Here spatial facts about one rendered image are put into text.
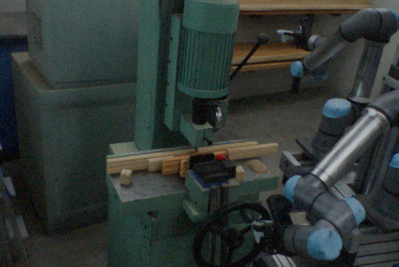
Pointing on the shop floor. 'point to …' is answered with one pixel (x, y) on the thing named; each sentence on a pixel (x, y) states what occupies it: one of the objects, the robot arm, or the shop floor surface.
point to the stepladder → (16, 230)
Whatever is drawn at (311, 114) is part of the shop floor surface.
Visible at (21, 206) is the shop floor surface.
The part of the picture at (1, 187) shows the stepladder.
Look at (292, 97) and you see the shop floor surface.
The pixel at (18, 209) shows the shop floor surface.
